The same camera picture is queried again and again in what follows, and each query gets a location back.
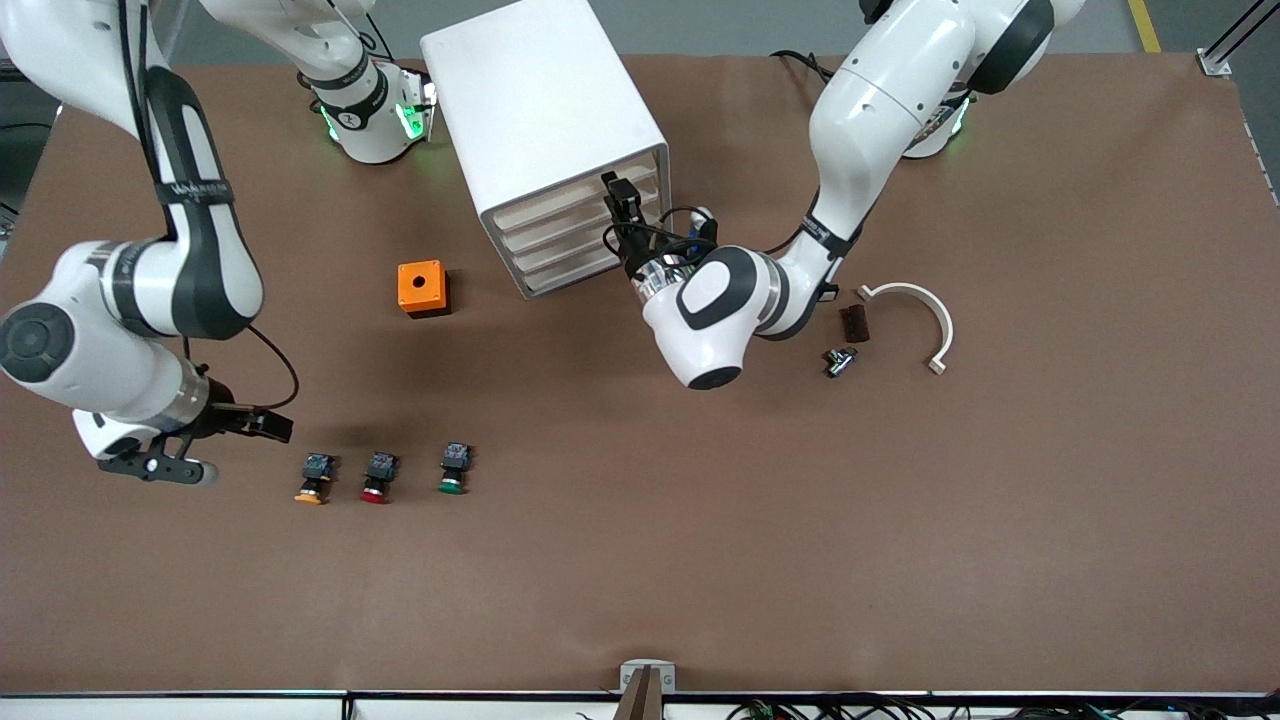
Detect white drawer cabinet housing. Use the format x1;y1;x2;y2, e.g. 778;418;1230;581
420;0;674;301

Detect brown table cover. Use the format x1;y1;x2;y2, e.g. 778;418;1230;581
0;50;1280;696

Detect orange and black button box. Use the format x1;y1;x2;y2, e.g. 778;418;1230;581
397;260;452;320

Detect yellow push button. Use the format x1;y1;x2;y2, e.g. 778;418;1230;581
294;452;337;506

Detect aluminium frame profile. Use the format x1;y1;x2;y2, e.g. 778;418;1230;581
1195;0;1280;79

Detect red push button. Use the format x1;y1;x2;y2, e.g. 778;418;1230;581
359;451;402;505

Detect green push button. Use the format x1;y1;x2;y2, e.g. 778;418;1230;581
437;441;474;496

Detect black arm base cable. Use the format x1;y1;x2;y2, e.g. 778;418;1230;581
770;48;836;86

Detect metal table edge bracket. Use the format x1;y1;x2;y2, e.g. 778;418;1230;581
618;658;678;720

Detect white curved plastic bracket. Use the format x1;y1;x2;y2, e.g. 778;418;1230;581
857;282;955;377

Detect tangled black cables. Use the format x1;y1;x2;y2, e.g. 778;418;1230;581
575;693;1280;720

